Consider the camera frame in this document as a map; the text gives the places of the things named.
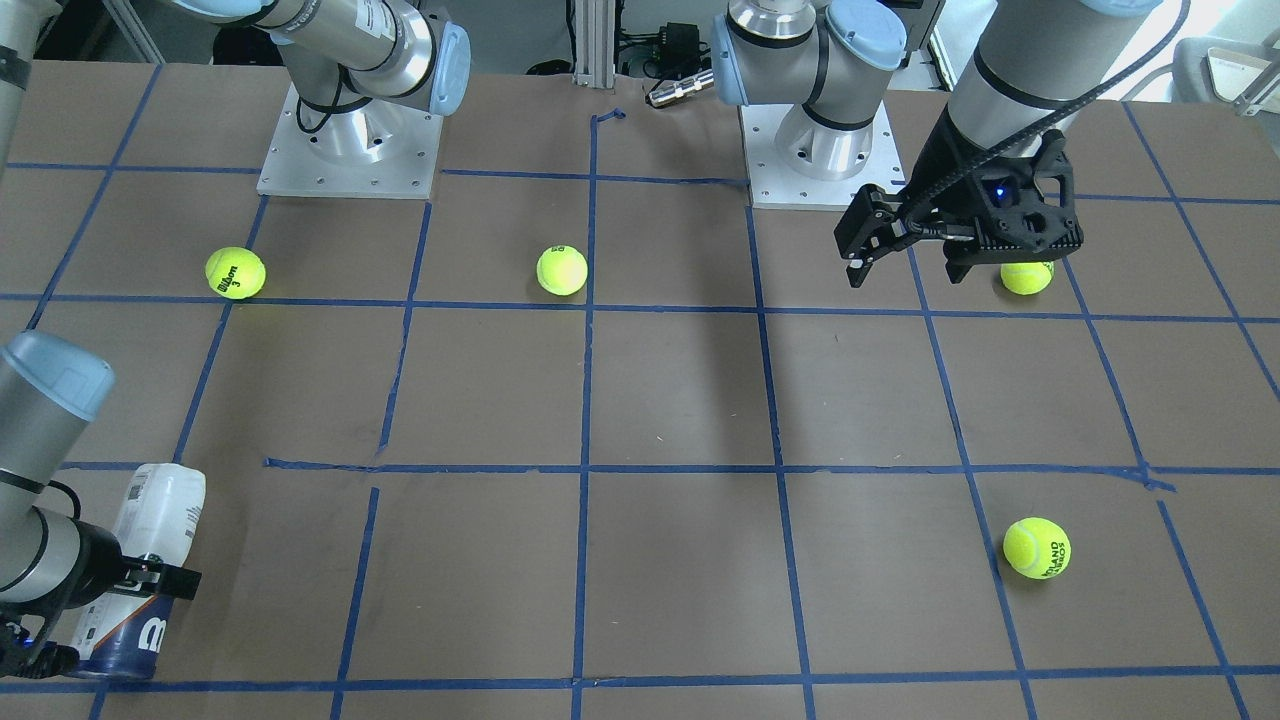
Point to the Wilson tennis ball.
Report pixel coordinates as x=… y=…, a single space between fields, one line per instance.
x=235 y=273

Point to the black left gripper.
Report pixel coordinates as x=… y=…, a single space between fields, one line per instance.
x=945 y=163

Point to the tennis ball near left gripper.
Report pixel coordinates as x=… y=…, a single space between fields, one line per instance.
x=1026 y=279

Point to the white blue tennis ball can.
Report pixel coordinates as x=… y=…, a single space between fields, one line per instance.
x=119 y=636

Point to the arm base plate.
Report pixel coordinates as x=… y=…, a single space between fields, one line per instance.
x=795 y=163
x=379 y=151

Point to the aluminium frame post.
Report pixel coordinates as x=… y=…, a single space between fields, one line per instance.
x=594 y=36

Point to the silver metal cylinder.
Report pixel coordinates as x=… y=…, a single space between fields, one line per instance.
x=667 y=92

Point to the centre tennis ball with print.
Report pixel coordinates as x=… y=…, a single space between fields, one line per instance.
x=562 y=270

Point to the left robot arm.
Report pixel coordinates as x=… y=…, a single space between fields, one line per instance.
x=1035 y=65

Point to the tennis ball front corner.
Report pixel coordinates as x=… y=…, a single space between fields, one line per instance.
x=1037 y=548

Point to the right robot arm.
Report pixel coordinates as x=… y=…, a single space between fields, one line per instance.
x=372 y=82

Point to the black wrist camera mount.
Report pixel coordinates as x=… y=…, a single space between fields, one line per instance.
x=1022 y=208

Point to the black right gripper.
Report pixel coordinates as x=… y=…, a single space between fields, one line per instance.
x=92 y=562

